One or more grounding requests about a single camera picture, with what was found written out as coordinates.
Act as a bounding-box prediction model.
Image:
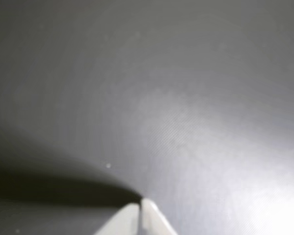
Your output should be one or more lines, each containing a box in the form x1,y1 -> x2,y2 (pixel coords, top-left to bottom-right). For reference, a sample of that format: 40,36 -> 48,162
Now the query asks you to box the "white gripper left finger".
94,202 -> 140,235

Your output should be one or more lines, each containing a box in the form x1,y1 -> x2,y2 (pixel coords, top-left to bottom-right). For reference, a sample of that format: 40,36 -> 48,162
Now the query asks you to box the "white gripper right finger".
141,197 -> 179,235

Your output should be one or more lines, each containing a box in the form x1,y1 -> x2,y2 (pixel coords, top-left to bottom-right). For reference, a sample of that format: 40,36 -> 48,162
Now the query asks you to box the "dark grey table mat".
0,0 -> 294,235

